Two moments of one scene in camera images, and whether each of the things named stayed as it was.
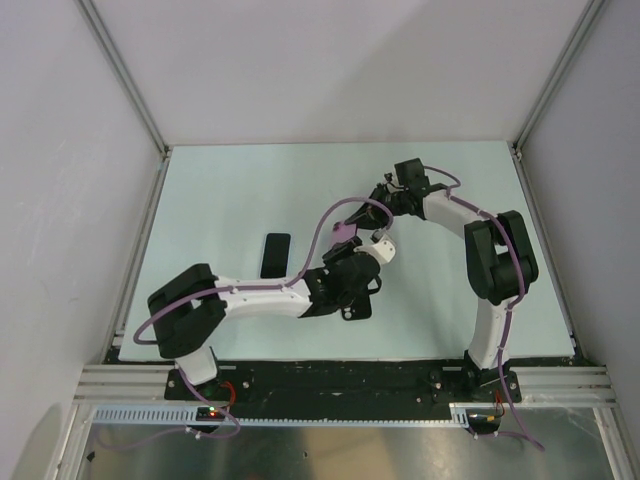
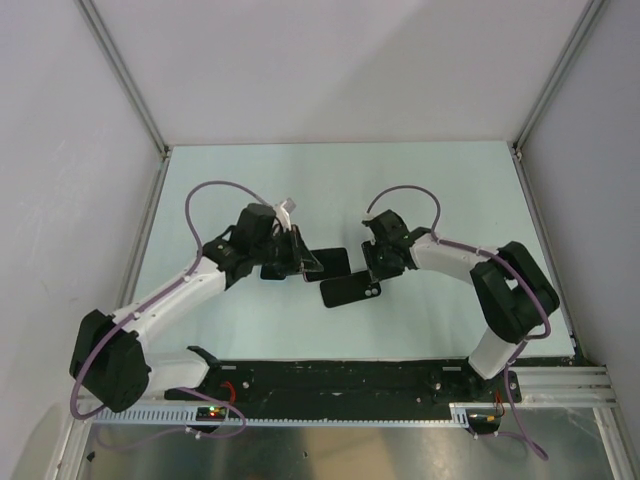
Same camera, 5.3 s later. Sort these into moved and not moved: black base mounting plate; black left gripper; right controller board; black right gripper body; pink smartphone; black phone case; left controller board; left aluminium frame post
Moved: pink smartphone; black phone case; black left gripper; black right gripper body
Not moved: left aluminium frame post; right controller board; black base mounting plate; left controller board
